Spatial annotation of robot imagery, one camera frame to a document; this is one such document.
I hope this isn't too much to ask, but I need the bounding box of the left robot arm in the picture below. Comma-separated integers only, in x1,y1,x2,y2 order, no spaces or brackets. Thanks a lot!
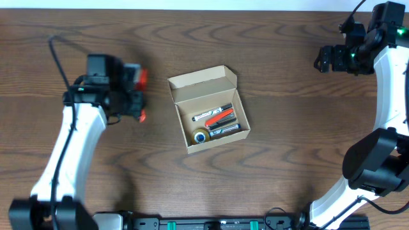
8,54,148,229

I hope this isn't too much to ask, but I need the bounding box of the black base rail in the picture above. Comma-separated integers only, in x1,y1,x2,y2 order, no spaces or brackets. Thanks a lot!
92,210,370,230

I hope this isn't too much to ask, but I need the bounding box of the red black stapler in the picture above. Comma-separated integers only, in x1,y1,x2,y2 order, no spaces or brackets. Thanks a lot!
204,109,235,129

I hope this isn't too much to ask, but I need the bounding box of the cardboard box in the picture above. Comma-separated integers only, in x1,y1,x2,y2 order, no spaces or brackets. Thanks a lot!
167,65,251,154

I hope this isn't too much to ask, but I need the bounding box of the yellow tape roll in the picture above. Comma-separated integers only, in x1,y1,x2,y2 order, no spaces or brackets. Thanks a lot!
191,128,210,144

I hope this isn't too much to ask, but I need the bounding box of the blue whiteboard marker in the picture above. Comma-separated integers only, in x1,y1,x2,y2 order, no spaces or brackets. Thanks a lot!
209,123,241,138

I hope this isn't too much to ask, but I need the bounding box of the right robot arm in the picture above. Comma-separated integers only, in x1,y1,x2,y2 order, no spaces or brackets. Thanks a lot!
295,1,408,229

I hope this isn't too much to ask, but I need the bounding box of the black whiteboard marker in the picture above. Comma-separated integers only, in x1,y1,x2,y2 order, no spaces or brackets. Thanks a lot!
192,103,233,121

